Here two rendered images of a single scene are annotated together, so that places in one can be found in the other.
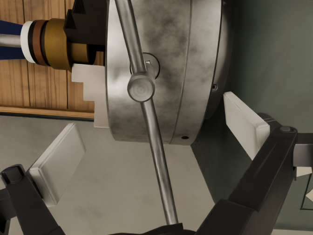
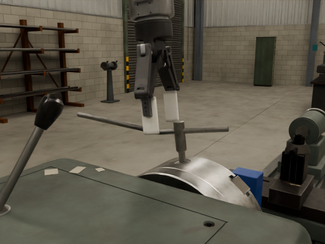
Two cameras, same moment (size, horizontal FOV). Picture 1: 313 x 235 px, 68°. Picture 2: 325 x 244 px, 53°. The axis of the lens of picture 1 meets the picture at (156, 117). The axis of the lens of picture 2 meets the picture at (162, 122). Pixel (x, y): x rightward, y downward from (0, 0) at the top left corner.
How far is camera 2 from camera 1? 0.64 m
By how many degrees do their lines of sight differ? 71
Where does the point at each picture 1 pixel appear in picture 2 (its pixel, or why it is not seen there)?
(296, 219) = (46, 164)
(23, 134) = not seen: outside the picture
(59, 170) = (169, 99)
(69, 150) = (171, 109)
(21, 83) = not seen: hidden behind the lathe
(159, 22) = (200, 168)
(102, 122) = not seen: hidden behind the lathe
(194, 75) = (166, 169)
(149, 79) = (180, 122)
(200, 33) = (185, 174)
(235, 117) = (153, 117)
